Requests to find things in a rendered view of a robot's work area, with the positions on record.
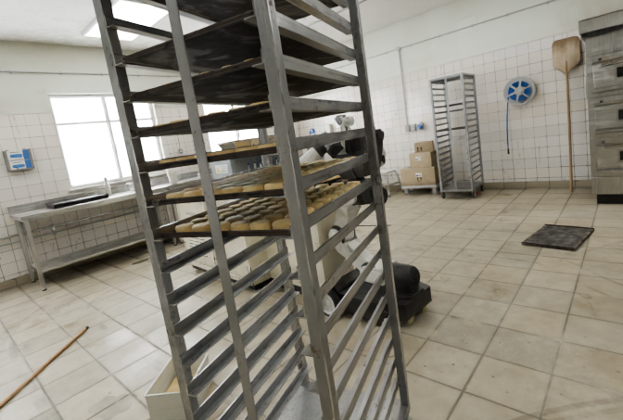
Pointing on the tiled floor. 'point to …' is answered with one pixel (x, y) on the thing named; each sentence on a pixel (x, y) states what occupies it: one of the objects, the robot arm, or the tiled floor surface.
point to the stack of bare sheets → (559, 236)
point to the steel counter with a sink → (84, 209)
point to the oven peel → (565, 49)
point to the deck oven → (604, 103)
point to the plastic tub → (163, 384)
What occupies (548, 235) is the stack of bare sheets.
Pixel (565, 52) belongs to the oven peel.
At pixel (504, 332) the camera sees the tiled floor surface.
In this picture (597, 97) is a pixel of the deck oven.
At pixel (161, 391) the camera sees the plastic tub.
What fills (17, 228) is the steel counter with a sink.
